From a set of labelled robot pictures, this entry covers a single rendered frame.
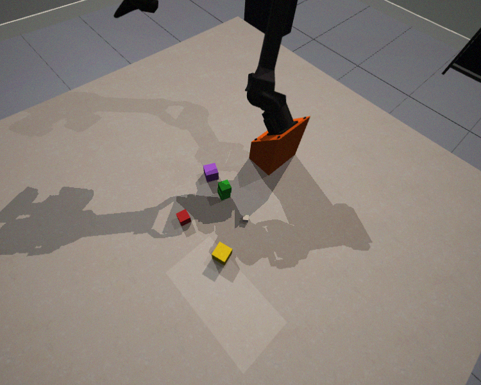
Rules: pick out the yellow block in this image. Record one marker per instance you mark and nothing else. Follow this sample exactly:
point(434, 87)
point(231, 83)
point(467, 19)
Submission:
point(222, 253)

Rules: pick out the purple cube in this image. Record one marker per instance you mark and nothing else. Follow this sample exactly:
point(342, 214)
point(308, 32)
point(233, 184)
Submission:
point(211, 172)

